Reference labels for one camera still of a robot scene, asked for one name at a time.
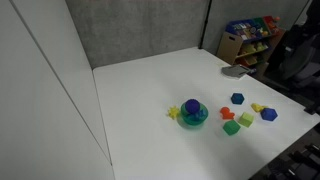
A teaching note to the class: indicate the dark green cube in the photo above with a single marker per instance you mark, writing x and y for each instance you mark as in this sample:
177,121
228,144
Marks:
231,127

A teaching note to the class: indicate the yellow toy figure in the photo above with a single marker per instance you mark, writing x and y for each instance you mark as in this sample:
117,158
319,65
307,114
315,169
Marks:
257,107

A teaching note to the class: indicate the blue hexagon block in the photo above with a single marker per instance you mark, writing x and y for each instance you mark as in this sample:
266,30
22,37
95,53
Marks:
268,114

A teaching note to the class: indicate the black equipment beside table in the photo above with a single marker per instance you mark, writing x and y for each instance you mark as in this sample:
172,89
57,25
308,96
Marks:
296,163

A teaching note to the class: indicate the grey metal plate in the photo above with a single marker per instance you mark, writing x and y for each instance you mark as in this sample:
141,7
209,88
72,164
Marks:
235,71

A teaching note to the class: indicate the dark blue block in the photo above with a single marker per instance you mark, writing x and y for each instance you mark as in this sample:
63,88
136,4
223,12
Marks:
237,98

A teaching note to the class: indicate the yellow spiky toy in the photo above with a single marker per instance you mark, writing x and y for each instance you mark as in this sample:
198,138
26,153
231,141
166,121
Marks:
173,112

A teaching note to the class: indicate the black corner pole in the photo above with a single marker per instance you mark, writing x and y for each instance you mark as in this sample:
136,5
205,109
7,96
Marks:
205,23

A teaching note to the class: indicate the wooden toy shelf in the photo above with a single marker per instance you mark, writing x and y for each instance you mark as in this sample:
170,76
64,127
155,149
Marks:
228,46

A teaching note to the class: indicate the green translucent bowl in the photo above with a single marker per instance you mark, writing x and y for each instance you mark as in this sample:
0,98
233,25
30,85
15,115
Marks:
196,119

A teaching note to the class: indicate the light green cube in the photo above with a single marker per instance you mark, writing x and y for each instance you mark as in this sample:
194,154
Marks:
246,119

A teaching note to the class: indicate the purple spiky ball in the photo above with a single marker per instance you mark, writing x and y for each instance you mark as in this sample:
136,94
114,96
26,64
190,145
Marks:
192,105

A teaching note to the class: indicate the red storage bin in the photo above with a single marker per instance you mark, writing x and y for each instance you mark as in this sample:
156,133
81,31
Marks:
268,20

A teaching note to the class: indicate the blue toy figure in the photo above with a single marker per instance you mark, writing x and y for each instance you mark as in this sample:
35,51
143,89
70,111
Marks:
199,115

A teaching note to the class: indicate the blue storage bin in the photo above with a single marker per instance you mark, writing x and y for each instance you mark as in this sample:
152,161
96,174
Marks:
234,27

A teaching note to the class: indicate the orange toy figure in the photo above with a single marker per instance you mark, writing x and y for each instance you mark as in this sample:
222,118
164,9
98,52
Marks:
226,113

